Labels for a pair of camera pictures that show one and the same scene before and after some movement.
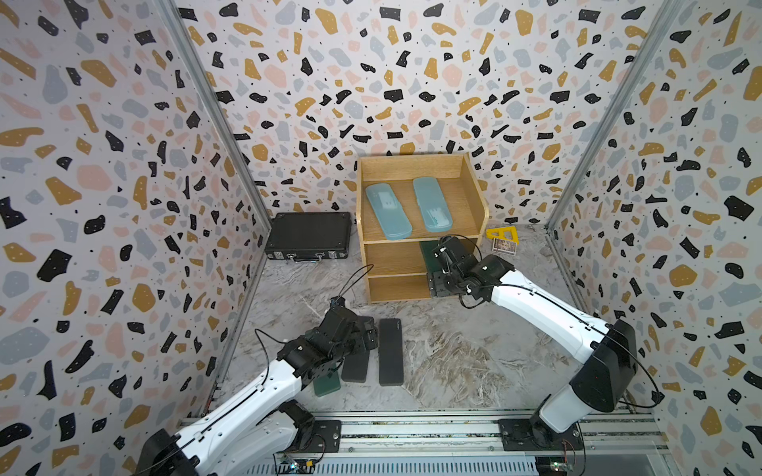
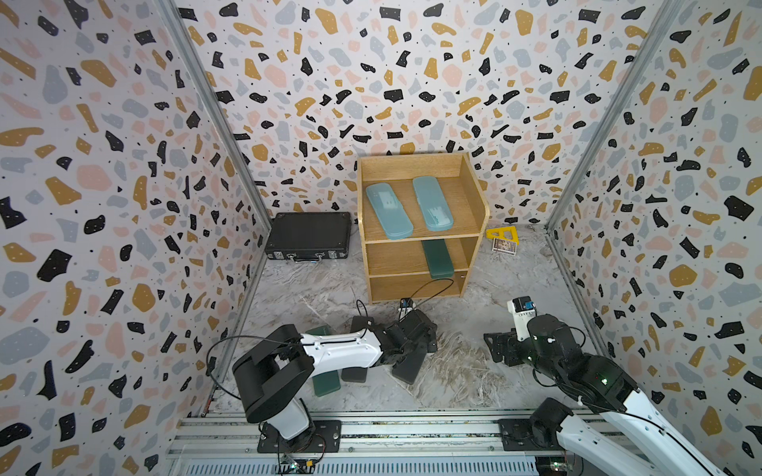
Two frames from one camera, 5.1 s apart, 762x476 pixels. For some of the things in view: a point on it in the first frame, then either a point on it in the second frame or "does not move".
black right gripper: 435,281 to 509,339
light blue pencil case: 388,211 does not move
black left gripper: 372,336 to 433,339
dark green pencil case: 432,262 does not move
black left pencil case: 355,367 does not move
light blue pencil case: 435,210 does not move
